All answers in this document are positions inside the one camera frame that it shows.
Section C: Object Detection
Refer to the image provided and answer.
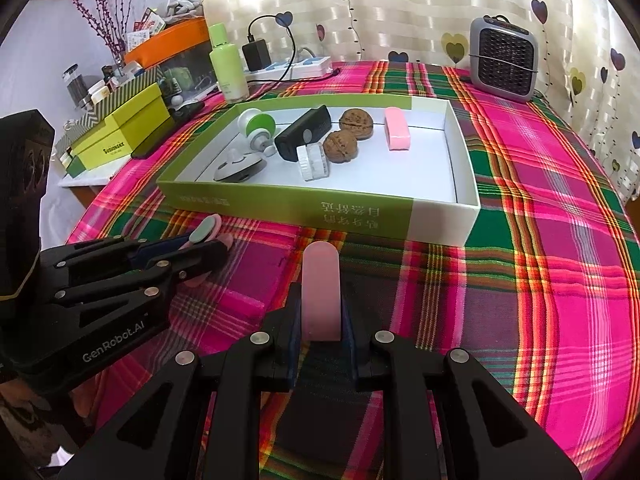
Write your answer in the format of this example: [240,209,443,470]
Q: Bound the small grey fan heater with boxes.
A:
[468,16,539,104]

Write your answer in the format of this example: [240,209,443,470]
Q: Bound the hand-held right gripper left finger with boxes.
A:
[57,282,305,480]

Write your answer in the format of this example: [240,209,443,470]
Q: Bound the pile of small packets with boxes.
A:
[125,0,206,48]

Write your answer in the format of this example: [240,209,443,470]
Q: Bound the cluster of small jars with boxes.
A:
[87,62,143,106]

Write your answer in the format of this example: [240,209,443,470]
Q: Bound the brown walnut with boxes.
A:
[338,107,376,140]
[322,131,359,165]

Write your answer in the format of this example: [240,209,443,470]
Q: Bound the dark glass jar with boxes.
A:
[62,64,92,110]

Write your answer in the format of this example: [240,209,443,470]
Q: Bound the purple flower branches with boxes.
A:
[62,0,138,63]

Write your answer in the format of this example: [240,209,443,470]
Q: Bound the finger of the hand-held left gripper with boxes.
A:
[52,240,230,306]
[40,234,197,273]

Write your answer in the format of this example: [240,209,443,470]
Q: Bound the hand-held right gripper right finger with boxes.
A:
[341,296,583,480]

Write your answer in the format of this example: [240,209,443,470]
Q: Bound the white ribbed round container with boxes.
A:
[296,142,332,182]

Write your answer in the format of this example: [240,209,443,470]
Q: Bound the yellow-green shoe box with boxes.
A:
[70,82,173,178]

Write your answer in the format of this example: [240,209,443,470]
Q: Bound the orange storage box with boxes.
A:
[124,16,210,68]

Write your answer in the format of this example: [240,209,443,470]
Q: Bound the black charger plug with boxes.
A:
[242,40,272,72]

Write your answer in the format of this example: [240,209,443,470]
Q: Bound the green and white round gadget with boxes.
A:
[236,108,277,157]

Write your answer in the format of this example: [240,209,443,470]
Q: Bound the zigzag striped box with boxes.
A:
[54,66,163,153]

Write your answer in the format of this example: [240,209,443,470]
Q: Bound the white power strip with charger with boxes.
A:
[245,14,341,83]

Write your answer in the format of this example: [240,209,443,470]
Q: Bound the white panda-face disc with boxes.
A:
[214,155,266,183]

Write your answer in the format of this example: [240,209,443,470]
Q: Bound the green and white cardboard box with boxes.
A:
[156,95,482,247]

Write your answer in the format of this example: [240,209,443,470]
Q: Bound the black rectangular device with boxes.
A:
[274,105,332,163]

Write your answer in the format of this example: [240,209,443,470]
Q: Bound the light green bottle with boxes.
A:
[207,23,249,104]

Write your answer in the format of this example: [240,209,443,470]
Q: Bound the pink clip with green pad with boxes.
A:
[180,214,233,288]

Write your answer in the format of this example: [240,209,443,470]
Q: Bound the plain pink clip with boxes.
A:
[301,241,343,343]
[384,106,412,151]

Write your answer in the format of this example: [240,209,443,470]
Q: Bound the white side table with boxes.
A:
[57,172,113,188]

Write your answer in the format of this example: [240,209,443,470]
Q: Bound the heart-print curtain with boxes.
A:
[192,0,640,206]

